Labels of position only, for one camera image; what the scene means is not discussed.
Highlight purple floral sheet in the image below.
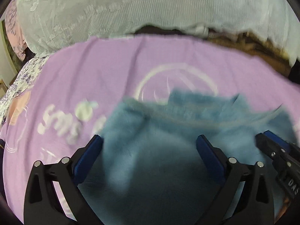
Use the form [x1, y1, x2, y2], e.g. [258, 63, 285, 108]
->
[0, 55, 51, 127]

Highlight brown woven mat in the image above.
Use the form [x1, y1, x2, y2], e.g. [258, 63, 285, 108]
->
[206, 31, 292, 78]

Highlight white grey cloth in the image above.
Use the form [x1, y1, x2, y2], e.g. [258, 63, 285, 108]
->
[185, 26, 209, 37]

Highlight pink floral cloth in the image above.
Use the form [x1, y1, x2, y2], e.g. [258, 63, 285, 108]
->
[3, 5, 27, 61]

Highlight purple printed bedsheet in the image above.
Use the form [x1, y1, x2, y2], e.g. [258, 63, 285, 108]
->
[0, 34, 300, 225]

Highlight blue fleece jacket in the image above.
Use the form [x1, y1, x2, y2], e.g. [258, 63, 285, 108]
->
[78, 88, 297, 225]

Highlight wooden framed panel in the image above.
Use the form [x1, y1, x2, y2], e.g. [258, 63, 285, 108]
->
[0, 20, 18, 73]

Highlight white lace pillow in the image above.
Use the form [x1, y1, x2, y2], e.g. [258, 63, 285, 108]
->
[15, 0, 300, 66]

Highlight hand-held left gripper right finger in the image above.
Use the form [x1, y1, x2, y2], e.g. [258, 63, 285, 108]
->
[196, 135, 275, 225]

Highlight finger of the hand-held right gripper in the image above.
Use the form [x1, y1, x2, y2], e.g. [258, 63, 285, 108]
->
[264, 131, 300, 152]
[255, 132, 287, 167]

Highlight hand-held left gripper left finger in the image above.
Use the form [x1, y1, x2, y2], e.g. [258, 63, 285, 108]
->
[23, 135, 104, 225]

